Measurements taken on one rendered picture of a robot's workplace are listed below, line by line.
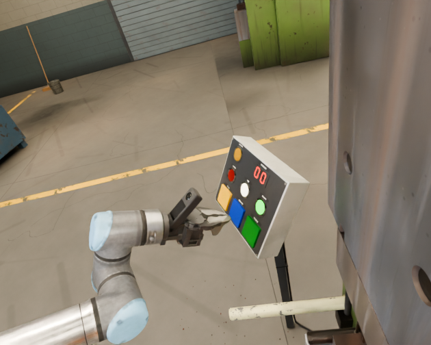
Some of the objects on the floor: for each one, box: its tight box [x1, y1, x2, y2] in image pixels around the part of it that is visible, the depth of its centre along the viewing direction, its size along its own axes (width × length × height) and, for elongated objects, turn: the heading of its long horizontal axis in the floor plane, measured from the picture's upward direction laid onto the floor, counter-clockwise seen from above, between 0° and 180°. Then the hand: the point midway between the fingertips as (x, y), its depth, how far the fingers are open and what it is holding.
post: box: [274, 245, 294, 328], centre depth 129 cm, size 4×4×108 cm
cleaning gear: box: [26, 26, 64, 94], centre depth 689 cm, size 80×118×145 cm
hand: (227, 215), depth 83 cm, fingers closed
